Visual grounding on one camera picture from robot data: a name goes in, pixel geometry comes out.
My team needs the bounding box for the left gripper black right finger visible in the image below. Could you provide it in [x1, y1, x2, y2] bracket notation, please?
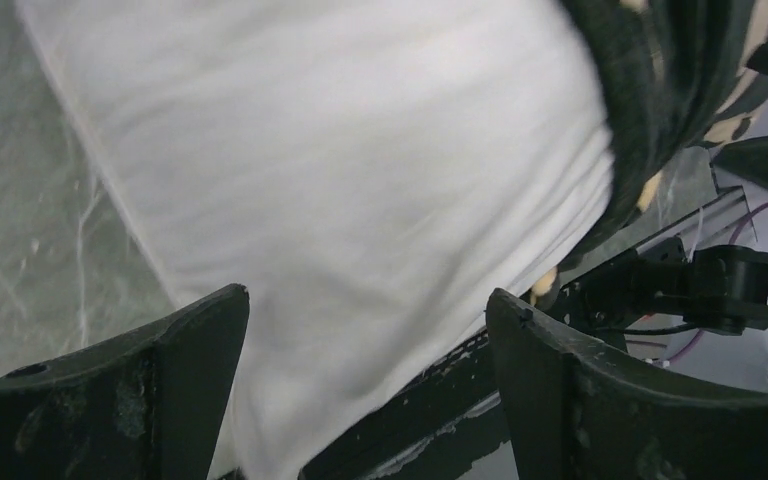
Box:
[486, 289, 768, 480]

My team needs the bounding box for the black pillowcase with beige flowers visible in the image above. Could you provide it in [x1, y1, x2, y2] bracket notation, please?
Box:
[526, 1, 768, 307]

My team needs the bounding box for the white pillow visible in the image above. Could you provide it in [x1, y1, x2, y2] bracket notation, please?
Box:
[17, 1, 613, 479]

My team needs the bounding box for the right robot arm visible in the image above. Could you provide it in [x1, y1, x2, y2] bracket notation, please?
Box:
[549, 42, 768, 380]

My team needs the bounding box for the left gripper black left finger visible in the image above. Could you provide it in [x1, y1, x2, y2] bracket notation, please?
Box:
[0, 284, 249, 479]

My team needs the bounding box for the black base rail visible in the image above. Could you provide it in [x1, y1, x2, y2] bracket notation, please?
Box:
[301, 330, 509, 479]

